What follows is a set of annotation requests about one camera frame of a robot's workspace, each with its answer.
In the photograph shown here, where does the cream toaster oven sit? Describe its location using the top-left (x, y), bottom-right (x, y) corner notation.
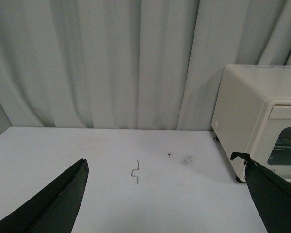
top-left (211, 65), bottom-right (291, 182)

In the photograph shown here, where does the cream oven door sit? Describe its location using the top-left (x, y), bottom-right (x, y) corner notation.
top-left (266, 105), bottom-right (291, 179)

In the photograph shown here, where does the wire oven rack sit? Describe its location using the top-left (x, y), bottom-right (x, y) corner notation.
top-left (274, 137), bottom-right (291, 150)

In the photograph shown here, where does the grey-white curtain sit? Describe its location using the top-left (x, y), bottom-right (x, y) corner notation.
top-left (0, 0), bottom-right (291, 134)

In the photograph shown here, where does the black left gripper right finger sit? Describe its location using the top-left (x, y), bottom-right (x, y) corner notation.
top-left (230, 152), bottom-right (291, 233)

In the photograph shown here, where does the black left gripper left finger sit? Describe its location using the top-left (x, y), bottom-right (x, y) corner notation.
top-left (0, 159), bottom-right (89, 233)

